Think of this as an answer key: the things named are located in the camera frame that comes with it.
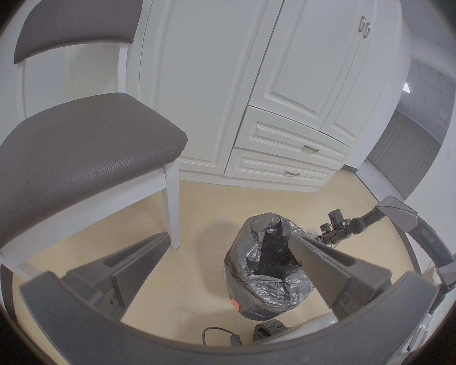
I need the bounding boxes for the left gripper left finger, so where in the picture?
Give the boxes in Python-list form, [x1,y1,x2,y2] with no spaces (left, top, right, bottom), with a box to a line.
[63,232,172,321]

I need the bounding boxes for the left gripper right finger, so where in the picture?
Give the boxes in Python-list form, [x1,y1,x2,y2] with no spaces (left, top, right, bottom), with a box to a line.
[287,234,393,323]

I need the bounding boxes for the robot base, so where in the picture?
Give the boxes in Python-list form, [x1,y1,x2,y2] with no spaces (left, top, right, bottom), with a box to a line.
[254,276,443,356]

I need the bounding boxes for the black plastic bag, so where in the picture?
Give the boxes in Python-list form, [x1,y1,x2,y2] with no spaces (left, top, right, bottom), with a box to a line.
[224,212,315,321]

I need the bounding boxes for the white chair with grey seat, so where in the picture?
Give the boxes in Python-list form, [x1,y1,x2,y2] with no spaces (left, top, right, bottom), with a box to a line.
[0,0,188,280]

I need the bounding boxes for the white wardrobe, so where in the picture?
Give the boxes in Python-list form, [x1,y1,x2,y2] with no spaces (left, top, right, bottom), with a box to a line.
[137,0,403,194]

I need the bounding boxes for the black cable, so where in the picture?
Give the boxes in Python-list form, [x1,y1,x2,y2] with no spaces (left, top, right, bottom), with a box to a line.
[202,327,244,347]

